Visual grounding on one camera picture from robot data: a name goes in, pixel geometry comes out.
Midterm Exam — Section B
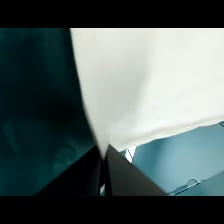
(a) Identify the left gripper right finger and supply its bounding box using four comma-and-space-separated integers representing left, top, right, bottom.
104, 143, 169, 197

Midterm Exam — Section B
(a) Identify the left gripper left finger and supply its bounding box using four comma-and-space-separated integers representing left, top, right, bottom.
35, 145, 103, 197

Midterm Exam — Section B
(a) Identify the white shirt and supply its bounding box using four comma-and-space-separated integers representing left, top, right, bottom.
69, 28, 224, 158

